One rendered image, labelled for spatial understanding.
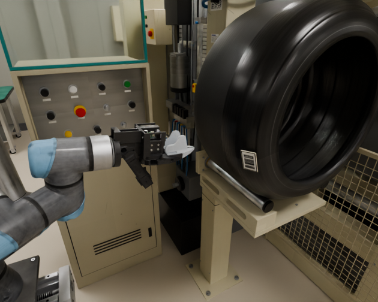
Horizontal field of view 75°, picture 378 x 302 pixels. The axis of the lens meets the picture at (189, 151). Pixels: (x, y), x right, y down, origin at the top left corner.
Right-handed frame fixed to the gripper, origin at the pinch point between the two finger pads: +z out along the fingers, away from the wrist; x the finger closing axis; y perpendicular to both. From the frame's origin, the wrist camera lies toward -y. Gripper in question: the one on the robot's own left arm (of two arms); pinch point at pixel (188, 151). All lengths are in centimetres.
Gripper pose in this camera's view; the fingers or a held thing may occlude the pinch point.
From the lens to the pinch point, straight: 64.7
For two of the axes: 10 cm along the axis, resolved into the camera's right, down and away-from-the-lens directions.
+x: -4.8, -3.9, 7.9
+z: 8.7, -1.0, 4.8
